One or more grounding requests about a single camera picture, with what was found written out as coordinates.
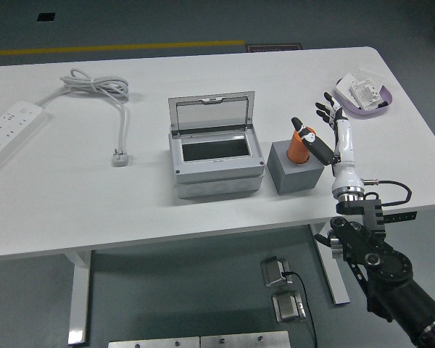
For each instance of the black square floor hatch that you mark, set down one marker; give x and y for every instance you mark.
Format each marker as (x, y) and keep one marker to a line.
(46, 16)

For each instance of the plain white card box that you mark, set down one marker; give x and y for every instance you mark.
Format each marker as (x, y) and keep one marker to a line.
(344, 87)

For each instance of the transparent hinged box lid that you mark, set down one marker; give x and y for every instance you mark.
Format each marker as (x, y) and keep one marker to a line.
(212, 97)

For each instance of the small black item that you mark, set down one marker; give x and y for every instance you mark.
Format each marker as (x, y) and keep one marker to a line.
(384, 104)

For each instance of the purple plastic tray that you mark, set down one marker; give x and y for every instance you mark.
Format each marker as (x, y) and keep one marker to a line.
(362, 113)

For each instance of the black table control strip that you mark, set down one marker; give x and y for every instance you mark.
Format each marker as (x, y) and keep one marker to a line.
(402, 216)

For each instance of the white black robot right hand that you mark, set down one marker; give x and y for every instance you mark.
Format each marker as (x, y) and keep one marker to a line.
(342, 152)

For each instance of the grey plastic enclosure box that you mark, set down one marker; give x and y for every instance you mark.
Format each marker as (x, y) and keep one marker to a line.
(217, 170)

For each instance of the orange cylindrical battery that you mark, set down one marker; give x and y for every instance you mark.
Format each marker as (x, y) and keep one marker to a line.
(297, 152)

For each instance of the grey cube holder block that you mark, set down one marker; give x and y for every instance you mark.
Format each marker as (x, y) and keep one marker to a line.
(293, 177)

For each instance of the white table leg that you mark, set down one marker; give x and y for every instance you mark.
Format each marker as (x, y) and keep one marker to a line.
(339, 286)
(79, 290)

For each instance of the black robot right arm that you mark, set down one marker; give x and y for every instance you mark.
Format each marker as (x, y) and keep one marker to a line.
(384, 264)

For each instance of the dark floor sign plate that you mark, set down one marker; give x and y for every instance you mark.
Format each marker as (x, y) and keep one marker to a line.
(273, 48)

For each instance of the clear plastic bag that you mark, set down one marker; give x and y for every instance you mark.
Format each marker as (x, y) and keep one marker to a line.
(369, 72)

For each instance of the white power strip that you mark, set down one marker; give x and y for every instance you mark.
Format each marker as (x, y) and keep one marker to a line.
(7, 127)

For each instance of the metal floor socket box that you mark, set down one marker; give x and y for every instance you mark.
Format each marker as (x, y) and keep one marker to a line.
(288, 308)
(273, 272)

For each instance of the grey metal plate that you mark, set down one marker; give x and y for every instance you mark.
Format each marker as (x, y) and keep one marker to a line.
(152, 343)

